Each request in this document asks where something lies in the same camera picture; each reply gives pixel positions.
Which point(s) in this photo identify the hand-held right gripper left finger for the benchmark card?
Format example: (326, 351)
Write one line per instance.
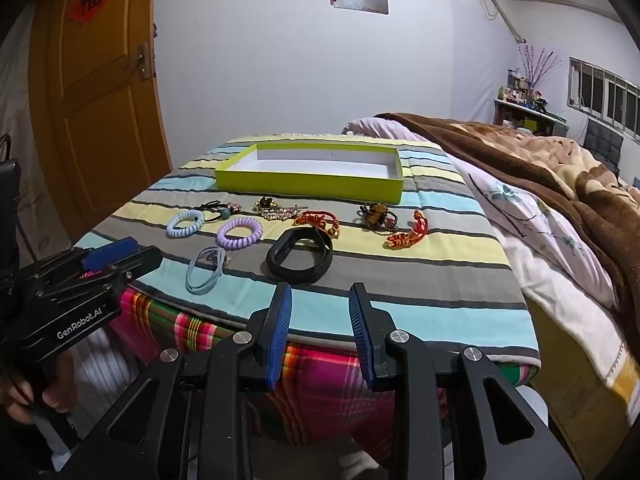
(280, 335)

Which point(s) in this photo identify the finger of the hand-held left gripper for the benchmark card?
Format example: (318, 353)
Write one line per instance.
(147, 262)
(112, 250)

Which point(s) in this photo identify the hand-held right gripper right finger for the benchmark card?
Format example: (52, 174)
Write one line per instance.
(362, 335)

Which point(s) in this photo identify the black silicone wristband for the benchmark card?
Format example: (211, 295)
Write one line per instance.
(300, 270)

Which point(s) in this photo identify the pale blue elastic hair band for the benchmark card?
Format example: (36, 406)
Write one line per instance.
(218, 258)

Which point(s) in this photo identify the lime green shallow box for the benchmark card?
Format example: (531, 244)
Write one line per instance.
(310, 185)

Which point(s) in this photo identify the person's left hand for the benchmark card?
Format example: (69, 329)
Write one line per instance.
(17, 405)

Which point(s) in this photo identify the striped blanket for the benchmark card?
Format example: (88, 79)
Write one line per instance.
(400, 285)

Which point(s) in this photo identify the pink plaid cloth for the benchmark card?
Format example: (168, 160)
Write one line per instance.
(320, 390)

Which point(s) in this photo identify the orange wooden door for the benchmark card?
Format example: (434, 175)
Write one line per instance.
(100, 135)

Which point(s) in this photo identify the metal door latch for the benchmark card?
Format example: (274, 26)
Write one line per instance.
(144, 60)

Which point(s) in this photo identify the pink floral quilt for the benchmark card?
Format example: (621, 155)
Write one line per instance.
(540, 240)

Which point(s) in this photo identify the brown plush blanket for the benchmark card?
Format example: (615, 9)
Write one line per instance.
(550, 160)

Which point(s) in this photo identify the wooden shelf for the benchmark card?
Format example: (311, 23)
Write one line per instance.
(525, 112)

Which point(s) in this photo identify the clutter of bottles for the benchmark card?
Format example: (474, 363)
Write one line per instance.
(522, 92)

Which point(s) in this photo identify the black padded chair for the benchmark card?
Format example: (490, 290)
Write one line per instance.
(602, 142)

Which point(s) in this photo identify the pink flower branches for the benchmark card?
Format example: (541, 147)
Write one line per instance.
(537, 65)

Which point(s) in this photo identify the window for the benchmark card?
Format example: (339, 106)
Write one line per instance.
(605, 95)

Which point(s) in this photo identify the wall pipe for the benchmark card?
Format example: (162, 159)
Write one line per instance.
(502, 10)

